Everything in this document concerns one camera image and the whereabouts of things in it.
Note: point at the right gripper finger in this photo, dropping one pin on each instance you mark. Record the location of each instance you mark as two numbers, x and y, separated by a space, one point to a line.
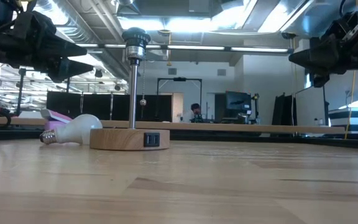
321 80
319 57

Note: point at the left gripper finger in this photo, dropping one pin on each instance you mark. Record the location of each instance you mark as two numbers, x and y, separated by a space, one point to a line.
64 46
67 68

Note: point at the white lightbulb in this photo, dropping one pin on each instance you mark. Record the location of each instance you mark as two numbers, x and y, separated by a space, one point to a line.
76 130

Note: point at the white board panel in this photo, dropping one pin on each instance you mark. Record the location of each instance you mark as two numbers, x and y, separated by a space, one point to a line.
311 105

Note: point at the black leaning panels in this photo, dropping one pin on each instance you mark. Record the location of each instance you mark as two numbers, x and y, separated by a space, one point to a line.
283 109

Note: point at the white striped box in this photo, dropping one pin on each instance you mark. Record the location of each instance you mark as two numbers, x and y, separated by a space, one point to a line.
353 118

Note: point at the long light strip bar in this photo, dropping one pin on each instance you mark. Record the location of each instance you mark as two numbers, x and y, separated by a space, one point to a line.
253 49

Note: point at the black computer monitor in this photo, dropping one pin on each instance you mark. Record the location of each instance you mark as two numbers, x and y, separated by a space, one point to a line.
238 100

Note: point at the person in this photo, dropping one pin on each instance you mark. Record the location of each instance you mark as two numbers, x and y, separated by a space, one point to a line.
193 113

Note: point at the black partition wall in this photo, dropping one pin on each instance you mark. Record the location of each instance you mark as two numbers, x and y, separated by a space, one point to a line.
67 105

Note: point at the black gantry frame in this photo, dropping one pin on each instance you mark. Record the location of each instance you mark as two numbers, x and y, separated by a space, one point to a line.
20 93
179 79

